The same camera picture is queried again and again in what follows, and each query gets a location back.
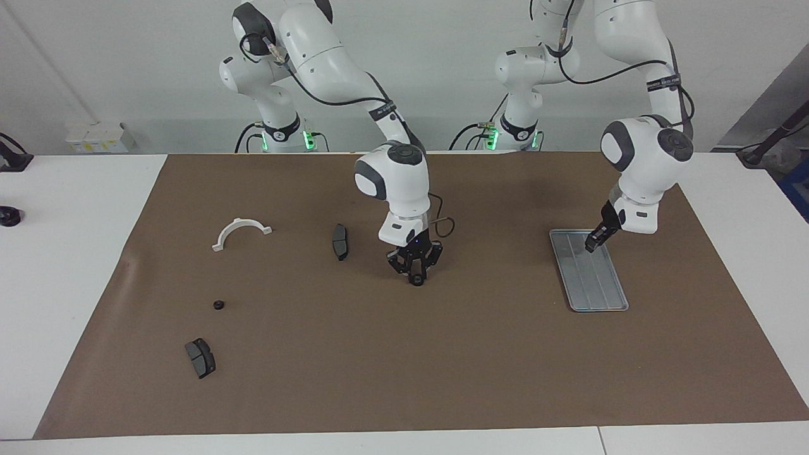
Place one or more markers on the grey slotted brake pad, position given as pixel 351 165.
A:
pixel 201 359

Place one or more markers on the silver metal tray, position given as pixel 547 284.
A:
pixel 597 284

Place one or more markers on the black stand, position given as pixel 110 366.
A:
pixel 784 129

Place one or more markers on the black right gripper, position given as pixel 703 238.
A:
pixel 417 249

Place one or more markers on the brown table mat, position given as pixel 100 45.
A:
pixel 404 366

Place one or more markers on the white semicircular bracket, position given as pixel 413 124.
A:
pixel 239 222

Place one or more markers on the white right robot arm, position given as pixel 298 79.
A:
pixel 398 183

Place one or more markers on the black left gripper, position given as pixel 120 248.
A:
pixel 610 221

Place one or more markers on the dark grey brake pad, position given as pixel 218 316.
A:
pixel 340 241

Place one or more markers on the black round knob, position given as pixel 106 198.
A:
pixel 9 217

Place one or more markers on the white wall socket box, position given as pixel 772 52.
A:
pixel 95 138

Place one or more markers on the blue box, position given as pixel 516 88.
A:
pixel 797 189

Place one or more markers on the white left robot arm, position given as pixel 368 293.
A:
pixel 644 170

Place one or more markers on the black clamp mount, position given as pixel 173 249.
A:
pixel 16 161

